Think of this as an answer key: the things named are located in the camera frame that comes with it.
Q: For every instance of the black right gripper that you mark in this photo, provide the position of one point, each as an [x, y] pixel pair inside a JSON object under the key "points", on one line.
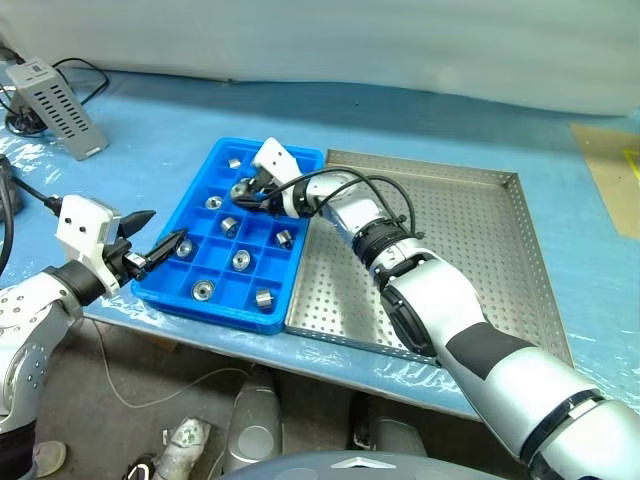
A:
{"points": [[270, 195]]}

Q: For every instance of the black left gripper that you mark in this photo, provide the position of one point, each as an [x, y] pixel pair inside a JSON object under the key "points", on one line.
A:
{"points": [[125, 260]]}

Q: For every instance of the silver metal roller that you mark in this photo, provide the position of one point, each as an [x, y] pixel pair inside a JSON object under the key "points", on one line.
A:
{"points": [[264, 298], [283, 237], [185, 246], [214, 202], [233, 163], [229, 225], [241, 190], [241, 260], [203, 290]]}

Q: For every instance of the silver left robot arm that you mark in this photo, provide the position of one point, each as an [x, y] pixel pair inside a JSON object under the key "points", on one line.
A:
{"points": [[30, 320]]}

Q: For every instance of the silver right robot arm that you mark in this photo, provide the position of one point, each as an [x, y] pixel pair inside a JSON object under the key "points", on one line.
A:
{"points": [[450, 300]]}

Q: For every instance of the blue compartment tray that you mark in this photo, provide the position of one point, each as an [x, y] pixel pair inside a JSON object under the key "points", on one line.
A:
{"points": [[220, 270]]}

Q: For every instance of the perforated steel tray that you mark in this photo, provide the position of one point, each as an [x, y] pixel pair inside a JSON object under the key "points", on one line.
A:
{"points": [[475, 225]]}

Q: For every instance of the grey perforated power supply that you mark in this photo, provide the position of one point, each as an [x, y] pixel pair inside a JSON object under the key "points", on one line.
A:
{"points": [[55, 105]]}

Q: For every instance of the blue plastic table cover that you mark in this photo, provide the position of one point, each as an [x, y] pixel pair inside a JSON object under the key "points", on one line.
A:
{"points": [[400, 115]]}

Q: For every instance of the grey and black sneaker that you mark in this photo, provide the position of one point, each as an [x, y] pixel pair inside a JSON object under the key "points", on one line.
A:
{"points": [[185, 440]]}

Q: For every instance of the grey rounded leg cover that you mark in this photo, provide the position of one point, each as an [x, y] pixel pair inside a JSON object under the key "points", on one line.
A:
{"points": [[255, 420], [390, 435]]}

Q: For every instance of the grey shoe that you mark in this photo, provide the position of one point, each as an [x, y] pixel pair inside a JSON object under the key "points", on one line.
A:
{"points": [[50, 457]]}

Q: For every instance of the dark grey rounded chest shell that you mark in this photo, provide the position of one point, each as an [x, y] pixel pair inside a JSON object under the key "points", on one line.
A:
{"points": [[325, 467]]}

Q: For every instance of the tan cardboard sheet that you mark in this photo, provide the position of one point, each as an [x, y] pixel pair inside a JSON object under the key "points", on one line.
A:
{"points": [[605, 175]]}

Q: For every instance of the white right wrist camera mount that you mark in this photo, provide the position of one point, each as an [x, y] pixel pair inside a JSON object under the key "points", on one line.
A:
{"points": [[275, 157]]}

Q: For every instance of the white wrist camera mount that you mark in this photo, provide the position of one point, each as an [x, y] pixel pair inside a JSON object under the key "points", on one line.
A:
{"points": [[275, 157], [82, 225]]}

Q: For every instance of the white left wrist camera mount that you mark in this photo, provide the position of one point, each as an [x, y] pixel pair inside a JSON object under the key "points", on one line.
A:
{"points": [[82, 225]]}

